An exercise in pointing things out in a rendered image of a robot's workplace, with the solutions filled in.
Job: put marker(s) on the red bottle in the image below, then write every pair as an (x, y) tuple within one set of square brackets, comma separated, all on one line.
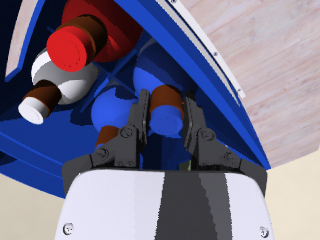
[(92, 29)]

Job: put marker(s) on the blue plastic crate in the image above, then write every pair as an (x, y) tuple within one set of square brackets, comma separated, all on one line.
[(69, 133), (22, 168)]

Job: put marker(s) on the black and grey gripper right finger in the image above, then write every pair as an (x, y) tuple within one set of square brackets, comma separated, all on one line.
[(211, 154)]

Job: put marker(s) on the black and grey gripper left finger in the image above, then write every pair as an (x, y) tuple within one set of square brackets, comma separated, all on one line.
[(125, 148)]

